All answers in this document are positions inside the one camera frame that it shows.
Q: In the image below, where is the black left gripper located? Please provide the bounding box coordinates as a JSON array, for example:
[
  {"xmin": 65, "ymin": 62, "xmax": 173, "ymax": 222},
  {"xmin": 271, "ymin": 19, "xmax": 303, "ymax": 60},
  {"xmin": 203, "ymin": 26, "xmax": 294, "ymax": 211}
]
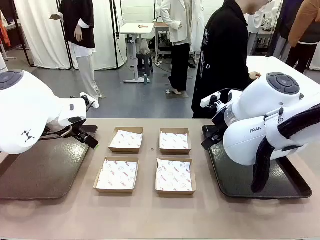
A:
[{"xmin": 71, "ymin": 124, "xmax": 100, "ymax": 151}]

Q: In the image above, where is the left black tray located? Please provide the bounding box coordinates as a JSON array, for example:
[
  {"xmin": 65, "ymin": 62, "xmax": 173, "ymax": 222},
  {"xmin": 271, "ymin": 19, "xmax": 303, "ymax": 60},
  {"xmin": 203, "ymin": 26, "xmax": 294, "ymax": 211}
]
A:
[{"xmin": 0, "ymin": 124, "xmax": 99, "ymax": 201}]

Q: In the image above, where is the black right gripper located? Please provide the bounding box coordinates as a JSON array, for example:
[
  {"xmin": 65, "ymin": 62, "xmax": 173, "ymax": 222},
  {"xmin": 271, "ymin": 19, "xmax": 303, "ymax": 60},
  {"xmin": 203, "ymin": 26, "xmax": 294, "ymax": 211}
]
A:
[{"xmin": 200, "ymin": 123, "xmax": 226, "ymax": 151}]

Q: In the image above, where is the white standing desk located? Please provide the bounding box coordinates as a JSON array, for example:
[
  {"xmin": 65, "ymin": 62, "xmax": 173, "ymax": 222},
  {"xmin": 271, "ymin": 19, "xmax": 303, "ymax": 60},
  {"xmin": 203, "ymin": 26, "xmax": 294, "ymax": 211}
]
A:
[{"xmin": 119, "ymin": 22, "xmax": 155, "ymax": 84}]

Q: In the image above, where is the wood topped desk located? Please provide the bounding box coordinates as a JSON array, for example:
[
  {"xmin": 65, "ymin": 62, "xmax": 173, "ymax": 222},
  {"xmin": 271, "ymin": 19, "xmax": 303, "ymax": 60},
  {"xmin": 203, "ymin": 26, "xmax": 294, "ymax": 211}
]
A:
[{"xmin": 152, "ymin": 21, "xmax": 173, "ymax": 63}]

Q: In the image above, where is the mannequin in white jacket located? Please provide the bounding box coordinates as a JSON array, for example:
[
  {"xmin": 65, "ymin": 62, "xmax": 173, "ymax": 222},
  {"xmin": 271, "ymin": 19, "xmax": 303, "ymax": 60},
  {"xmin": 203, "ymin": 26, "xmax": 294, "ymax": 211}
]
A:
[{"xmin": 159, "ymin": 0, "xmax": 193, "ymax": 96}]

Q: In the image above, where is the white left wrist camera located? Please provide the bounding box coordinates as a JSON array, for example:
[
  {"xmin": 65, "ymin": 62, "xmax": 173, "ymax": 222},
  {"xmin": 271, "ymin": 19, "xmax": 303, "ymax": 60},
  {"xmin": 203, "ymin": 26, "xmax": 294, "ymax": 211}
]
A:
[{"xmin": 79, "ymin": 92, "xmax": 100, "ymax": 110}]

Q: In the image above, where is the orange hanging garment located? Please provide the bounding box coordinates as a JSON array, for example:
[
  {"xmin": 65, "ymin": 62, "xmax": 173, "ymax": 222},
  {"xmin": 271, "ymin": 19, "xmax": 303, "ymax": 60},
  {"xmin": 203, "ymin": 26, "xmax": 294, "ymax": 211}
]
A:
[{"xmin": 0, "ymin": 19, "xmax": 12, "ymax": 48}]

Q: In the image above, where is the person in black shirt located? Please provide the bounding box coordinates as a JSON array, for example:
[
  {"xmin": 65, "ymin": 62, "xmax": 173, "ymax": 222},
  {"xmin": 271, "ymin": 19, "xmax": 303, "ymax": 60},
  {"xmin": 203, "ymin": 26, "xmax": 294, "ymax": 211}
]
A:
[{"xmin": 191, "ymin": 0, "xmax": 262, "ymax": 120}]

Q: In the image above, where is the mannequin in black top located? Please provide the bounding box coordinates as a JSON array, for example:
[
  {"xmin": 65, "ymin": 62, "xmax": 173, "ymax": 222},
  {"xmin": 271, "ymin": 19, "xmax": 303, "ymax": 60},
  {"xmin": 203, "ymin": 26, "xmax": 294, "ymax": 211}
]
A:
[{"xmin": 49, "ymin": 0, "xmax": 102, "ymax": 101}]

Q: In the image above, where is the white printed paper liner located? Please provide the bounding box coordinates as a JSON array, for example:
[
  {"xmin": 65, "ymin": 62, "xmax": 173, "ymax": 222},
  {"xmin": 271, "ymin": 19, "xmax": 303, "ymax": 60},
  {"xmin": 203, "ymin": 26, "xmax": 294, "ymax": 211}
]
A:
[
  {"xmin": 156, "ymin": 157, "xmax": 193, "ymax": 192},
  {"xmin": 159, "ymin": 131, "xmax": 189, "ymax": 150},
  {"xmin": 109, "ymin": 129, "xmax": 143, "ymax": 149},
  {"xmin": 96, "ymin": 158, "xmax": 138, "ymax": 190}
]

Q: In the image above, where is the black light stand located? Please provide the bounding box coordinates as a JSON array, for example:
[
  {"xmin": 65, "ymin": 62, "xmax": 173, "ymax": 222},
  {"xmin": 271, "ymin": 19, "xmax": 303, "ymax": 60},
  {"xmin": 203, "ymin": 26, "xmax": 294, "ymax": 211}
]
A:
[{"xmin": 109, "ymin": 0, "xmax": 122, "ymax": 70}]

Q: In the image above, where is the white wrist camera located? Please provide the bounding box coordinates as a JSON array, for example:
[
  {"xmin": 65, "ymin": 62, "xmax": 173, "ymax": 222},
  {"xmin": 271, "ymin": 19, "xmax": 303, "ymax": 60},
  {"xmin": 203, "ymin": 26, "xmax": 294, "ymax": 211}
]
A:
[
  {"xmin": 79, "ymin": 92, "xmax": 100, "ymax": 110},
  {"xmin": 200, "ymin": 91, "xmax": 223, "ymax": 109}
]

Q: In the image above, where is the person in orange top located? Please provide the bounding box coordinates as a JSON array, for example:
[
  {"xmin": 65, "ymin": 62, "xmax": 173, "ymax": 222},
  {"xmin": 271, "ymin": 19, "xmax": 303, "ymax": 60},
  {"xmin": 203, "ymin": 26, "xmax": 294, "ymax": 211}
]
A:
[{"xmin": 287, "ymin": 0, "xmax": 320, "ymax": 73}]

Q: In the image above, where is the grey plastic stool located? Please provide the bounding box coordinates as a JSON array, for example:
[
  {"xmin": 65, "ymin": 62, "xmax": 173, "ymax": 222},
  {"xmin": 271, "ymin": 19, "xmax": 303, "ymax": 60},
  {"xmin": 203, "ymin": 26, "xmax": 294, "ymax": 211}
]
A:
[{"xmin": 136, "ymin": 52, "xmax": 154, "ymax": 76}]

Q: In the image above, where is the black plastic tray with handles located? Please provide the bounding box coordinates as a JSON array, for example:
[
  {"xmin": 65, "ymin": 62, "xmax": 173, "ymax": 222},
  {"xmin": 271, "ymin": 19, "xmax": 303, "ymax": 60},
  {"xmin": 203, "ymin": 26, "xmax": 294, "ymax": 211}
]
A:
[{"xmin": 201, "ymin": 124, "xmax": 313, "ymax": 200}]

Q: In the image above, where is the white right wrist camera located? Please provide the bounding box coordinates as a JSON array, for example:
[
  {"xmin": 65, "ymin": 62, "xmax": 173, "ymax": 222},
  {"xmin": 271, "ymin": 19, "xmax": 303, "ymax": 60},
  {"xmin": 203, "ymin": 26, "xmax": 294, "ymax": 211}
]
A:
[{"xmin": 200, "ymin": 91, "xmax": 223, "ymax": 109}]

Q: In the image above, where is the white curtain backdrop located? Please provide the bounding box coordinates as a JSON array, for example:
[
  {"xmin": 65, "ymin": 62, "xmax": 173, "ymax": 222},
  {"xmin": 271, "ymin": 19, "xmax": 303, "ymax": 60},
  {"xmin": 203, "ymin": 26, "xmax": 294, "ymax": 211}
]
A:
[{"xmin": 13, "ymin": 0, "xmax": 127, "ymax": 70}]

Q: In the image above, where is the kraft paper food box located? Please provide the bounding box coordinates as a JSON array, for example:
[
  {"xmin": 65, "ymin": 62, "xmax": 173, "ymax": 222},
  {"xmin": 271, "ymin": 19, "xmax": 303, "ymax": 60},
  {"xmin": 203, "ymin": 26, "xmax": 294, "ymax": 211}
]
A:
[
  {"xmin": 92, "ymin": 156, "xmax": 140, "ymax": 194},
  {"xmin": 158, "ymin": 127, "xmax": 193, "ymax": 155},
  {"xmin": 154, "ymin": 157, "xmax": 197, "ymax": 196},
  {"xmin": 107, "ymin": 126, "xmax": 144, "ymax": 154}
]

